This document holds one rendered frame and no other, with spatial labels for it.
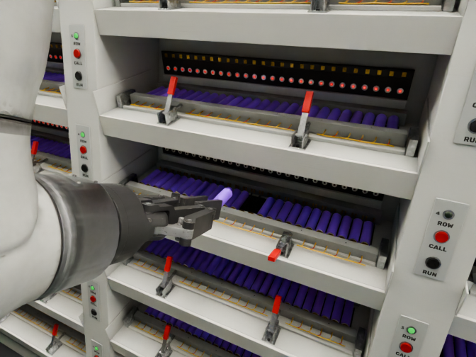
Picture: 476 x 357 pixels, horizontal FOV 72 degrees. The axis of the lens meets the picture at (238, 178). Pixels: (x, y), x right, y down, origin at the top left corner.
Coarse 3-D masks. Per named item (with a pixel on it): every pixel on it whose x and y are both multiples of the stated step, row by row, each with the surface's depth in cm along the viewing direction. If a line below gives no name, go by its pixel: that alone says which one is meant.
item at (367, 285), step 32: (192, 160) 82; (320, 192) 70; (384, 224) 66; (224, 256) 65; (256, 256) 61; (320, 256) 59; (384, 256) 55; (320, 288) 58; (352, 288) 54; (384, 288) 53
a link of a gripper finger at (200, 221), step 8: (208, 208) 41; (192, 216) 35; (200, 216) 36; (208, 216) 39; (184, 224) 32; (192, 224) 32; (200, 224) 36; (208, 224) 39; (200, 232) 37; (184, 240) 32
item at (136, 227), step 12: (108, 192) 27; (120, 192) 29; (132, 192) 30; (120, 204) 27; (132, 204) 29; (120, 216) 27; (132, 216) 28; (144, 216) 30; (156, 216) 32; (120, 228) 27; (132, 228) 28; (144, 228) 29; (120, 240) 27; (132, 240) 28; (144, 240) 30; (156, 240) 31; (120, 252) 28; (132, 252) 29
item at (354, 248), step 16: (144, 192) 75; (160, 192) 73; (224, 208) 68; (224, 224) 66; (256, 224) 64; (272, 224) 63; (288, 224) 63; (304, 240) 61; (320, 240) 60; (336, 240) 59; (336, 256) 58; (368, 256) 57
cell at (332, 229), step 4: (332, 216) 66; (336, 216) 65; (340, 216) 66; (332, 220) 64; (336, 220) 64; (340, 220) 65; (332, 224) 63; (336, 224) 63; (328, 228) 63; (332, 228) 62; (336, 228) 63; (328, 232) 62; (332, 232) 61
